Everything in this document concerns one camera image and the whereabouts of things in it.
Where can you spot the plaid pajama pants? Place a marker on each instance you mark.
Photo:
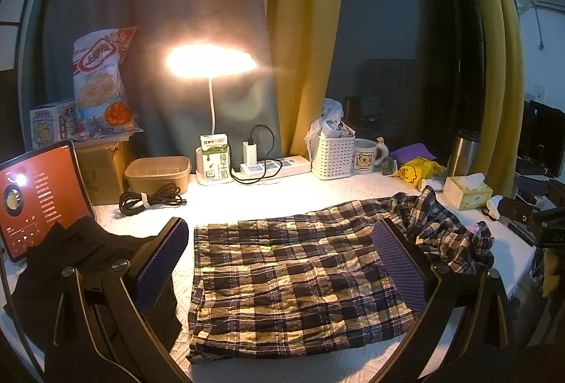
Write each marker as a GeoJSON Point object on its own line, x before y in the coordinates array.
{"type": "Point", "coordinates": [314, 283]}

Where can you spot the white plastic basket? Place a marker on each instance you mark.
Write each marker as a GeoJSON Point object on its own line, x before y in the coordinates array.
{"type": "Point", "coordinates": [331, 158]}

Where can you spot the black folded garment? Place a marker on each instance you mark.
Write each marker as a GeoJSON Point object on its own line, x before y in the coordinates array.
{"type": "Point", "coordinates": [86, 246]}

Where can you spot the green white milk carton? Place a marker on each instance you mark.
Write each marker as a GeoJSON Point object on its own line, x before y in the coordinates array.
{"type": "Point", "coordinates": [215, 157]}

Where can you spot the white desk lamp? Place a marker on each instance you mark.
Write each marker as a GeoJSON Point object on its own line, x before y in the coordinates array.
{"type": "Point", "coordinates": [208, 61]}

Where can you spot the yellow curtain right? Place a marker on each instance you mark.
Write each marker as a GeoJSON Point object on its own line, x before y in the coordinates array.
{"type": "Point", "coordinates": [504, 96]}

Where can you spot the white plastic bag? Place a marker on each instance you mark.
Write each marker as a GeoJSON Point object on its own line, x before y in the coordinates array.
{"type": "Point", "coordinates": [328, 124]}

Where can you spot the brown plastic food container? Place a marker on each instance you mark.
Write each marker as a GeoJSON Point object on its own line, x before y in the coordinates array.
{"type": "Point", "coordinates": [150, 174]}

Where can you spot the white charger with cable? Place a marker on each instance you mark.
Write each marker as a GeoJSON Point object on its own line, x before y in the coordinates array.
{"type": "Point", "coordinates": [250, 157]}

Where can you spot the steel thermos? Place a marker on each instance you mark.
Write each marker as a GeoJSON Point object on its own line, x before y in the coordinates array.
{"type": "Point", "coordinates": [464, 152]}

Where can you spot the white bear mug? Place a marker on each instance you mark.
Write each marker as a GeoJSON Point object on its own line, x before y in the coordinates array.
{"type": "Point", "coordinates": [367, 154]}

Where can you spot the cardboard box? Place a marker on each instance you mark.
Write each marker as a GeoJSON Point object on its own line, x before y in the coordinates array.
{"type": "Point", "coordinates": [103, 162]}

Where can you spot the snack chips bag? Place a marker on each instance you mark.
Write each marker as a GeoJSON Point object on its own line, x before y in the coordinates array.
{"type": "Point", "coordinates": [101, 106]}

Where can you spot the black monitor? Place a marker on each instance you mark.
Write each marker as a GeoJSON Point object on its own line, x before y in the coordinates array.
{"type": "Point", "coordinates": [541, 144]}

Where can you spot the yellow curtain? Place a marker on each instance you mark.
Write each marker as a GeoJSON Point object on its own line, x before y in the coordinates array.
{"type": "Point", "coordinates": [302, 35]}
{"type": "Point", "coordinates": [504, 96]}

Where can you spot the yellow plastic bag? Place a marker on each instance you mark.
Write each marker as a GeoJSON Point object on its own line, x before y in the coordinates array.
{"type": "Point", "coordinates": [418, 169]}

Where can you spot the white power strip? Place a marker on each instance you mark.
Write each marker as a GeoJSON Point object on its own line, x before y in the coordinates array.
{"type": "Point", "coordinates": [274, 168]}

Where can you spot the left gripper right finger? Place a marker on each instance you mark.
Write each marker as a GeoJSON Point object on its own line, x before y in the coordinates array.
{"type": "Point", "coordinates": [463, 331]}

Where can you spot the tablet with red screen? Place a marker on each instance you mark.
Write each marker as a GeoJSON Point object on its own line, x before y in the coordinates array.
{"type": "Point", "coordinates": [38, 190]}

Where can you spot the small illustrated carton box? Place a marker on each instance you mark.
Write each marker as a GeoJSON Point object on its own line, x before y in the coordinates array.
{"type": "Point", "coordinates": [52, 122]}

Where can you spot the yellow curtain left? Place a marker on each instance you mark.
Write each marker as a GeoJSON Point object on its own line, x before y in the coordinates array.
{"type": "Point", "coordinates": [302, 35]}

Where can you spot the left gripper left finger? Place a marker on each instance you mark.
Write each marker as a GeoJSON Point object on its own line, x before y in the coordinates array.
{"type": "Point", "coordinates": [99, 332]}

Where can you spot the tissue box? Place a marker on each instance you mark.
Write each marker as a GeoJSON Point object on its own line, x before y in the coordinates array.
{"type": "Point", "coordinates": [467, 191]}

